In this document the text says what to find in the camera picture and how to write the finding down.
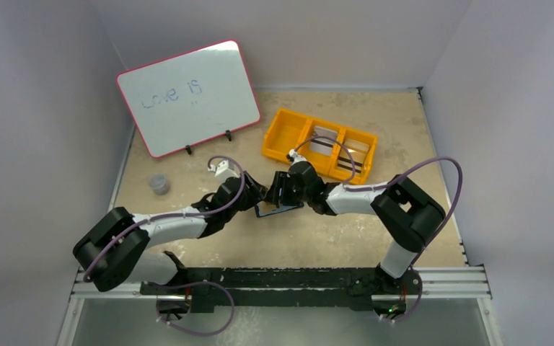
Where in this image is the blue leather card holder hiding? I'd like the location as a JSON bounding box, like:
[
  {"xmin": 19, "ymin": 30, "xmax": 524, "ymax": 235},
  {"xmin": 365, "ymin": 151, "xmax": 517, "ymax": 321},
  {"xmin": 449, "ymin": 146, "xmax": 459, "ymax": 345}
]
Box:
[{"xmin": 254, "ymin": 202, "xmax": 304, "ymax": 218}]

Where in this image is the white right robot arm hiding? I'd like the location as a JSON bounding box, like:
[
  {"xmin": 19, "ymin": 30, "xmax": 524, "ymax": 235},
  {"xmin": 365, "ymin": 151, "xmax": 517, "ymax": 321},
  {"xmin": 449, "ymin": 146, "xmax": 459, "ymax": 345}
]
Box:
[{"xmin": 263, "ymin": 161, "xmax": 447, "ymax": 279}]

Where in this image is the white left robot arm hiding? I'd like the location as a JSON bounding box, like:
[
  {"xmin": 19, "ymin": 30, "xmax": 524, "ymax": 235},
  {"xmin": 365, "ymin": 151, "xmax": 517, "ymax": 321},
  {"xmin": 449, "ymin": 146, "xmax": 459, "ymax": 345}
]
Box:
[{"xmin": 72, "ymin": 172, "xmax": 268, "ymax": 292}]

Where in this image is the card in middle bin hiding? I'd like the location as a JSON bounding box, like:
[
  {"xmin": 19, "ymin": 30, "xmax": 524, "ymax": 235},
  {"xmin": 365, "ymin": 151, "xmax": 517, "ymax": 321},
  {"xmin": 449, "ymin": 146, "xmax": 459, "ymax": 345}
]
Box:
[{"xmin": 309, "ymin": 125, "xmax": 338, "ymax": 156}]

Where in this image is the card in bin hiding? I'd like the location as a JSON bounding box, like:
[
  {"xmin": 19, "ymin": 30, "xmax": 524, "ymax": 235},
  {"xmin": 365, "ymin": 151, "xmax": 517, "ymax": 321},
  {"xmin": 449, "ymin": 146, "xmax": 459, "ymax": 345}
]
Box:
[
  {"xmin": 336, "ymin": 138, "xmax": 370, "ymax": 174},
  {"xmin": 309, "ymin": 125, "xmax": 338, "ymax": 156}
]

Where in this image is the card in right bin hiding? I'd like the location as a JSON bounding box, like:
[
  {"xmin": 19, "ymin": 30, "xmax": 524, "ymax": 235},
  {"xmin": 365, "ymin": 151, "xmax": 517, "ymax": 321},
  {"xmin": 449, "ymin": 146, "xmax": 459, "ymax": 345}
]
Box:
[{"xmin": 336, "ymin": 138, "xmax": 370, "ymax": 174}]

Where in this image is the yellow plastic bin tray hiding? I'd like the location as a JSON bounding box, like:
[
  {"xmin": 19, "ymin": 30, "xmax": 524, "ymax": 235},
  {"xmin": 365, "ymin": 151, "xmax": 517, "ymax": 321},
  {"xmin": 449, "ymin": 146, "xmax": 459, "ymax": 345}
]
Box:
[{"xmin": 262, "ymin": 108, "xmax": 378, "ymax": 185}]

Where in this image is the small clear plastic cup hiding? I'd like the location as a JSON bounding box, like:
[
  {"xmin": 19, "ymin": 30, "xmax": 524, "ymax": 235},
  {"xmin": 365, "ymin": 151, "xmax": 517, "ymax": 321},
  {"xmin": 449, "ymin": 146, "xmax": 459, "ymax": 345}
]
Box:
[{"xmin": 148, "ymin": 174, "xmax": 170, "ymax": 195}]

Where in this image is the pink framed whiteboard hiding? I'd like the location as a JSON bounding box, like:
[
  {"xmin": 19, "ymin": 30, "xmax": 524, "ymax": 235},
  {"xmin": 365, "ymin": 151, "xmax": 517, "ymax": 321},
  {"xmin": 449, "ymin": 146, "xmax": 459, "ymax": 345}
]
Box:
[{"xmin": 116, "ymin": 40, "xmax": 261, "ymax": 158}]

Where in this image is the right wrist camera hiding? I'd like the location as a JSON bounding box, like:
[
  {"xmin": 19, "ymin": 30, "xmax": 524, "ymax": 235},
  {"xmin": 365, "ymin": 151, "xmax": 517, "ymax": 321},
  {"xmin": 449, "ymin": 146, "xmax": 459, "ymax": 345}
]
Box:
[{"xmin": 286, "ymin": 149, "xmax": 307, "ymax": 165}]

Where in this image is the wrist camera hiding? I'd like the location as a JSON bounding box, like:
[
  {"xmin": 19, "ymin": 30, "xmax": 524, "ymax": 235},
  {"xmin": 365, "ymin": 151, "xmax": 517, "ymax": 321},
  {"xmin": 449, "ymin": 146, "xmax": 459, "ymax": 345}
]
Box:
[
  {"xmin": 208, "ymin": 159, "xmax": 239, "ymax": 182},
  {"xmin": 286, "ymin": 149, "xmax": 307, "ymax": 165}
]

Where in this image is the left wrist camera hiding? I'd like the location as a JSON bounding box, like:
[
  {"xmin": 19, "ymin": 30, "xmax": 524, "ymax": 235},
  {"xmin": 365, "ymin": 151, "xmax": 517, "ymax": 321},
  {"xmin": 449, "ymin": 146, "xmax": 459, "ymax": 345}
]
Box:
[{"xmin": 208, "ymin": 159, "xmax": 239, "ymax": 182}]

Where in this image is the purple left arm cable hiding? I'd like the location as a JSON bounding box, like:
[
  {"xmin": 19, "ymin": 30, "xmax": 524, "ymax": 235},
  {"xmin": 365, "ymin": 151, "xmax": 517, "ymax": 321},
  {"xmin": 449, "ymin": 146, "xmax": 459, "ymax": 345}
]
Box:
[{"xmin": 82, "ymin": 155, "xmax": 247, "ymax": 283}]

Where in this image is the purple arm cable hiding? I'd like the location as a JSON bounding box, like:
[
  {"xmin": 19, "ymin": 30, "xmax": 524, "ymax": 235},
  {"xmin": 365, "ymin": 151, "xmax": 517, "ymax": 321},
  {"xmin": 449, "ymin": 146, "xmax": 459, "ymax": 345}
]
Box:
[
  {"xmin": 82, "ymin": 155, "xmax": 247, "ymax": 283},
  {"xmin": 287, "ymin": 136, "xmax": 465, "ymax": 268}
]

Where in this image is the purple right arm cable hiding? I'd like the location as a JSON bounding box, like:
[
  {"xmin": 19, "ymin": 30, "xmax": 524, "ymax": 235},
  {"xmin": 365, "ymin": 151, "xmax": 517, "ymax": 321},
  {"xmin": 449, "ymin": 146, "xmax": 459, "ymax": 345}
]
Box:
[{"xmin": 287, "ymin": 136, "xmax": 465, "ymax": 268}]

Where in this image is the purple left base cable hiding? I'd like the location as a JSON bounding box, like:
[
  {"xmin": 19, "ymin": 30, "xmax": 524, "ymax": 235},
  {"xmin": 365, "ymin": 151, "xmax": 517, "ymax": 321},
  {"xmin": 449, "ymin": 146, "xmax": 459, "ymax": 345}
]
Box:
[{"xmin": 154, "ymin": 278, "xmax": 237, "ymax": 337}]

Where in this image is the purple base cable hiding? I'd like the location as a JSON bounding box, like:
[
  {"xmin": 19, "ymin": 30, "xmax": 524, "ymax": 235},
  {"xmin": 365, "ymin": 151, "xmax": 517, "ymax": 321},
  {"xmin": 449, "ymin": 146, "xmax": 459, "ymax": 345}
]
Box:
[
  {"xmin": 154, "ymin": 278, "xmax": 237, "ymax": 337},
  {"xmin": 377, "ymin": 272, "xmax": 426, "ymax": 326}
]

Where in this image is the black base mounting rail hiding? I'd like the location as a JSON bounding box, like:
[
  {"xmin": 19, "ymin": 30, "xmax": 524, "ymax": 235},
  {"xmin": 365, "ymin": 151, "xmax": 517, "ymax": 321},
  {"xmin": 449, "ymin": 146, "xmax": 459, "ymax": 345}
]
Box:
[{"xmin": 140, "ymin": 267, "xmax": 423, "ymax": 314}]

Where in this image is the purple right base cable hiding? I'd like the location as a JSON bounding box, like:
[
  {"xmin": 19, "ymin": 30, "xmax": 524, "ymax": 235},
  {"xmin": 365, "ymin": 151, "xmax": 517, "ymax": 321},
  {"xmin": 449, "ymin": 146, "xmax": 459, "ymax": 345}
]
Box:
[{"xmin": 377, "ymin": 272, "xmax": 426, "ymax": 326}]

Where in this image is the aluminium frame rail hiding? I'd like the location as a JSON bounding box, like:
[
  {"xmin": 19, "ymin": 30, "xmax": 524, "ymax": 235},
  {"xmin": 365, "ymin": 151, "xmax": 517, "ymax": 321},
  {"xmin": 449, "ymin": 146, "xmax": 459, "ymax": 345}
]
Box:
[{"xmin": 69, "ymin": 265, "xmax": 493, "ymax": 301}]

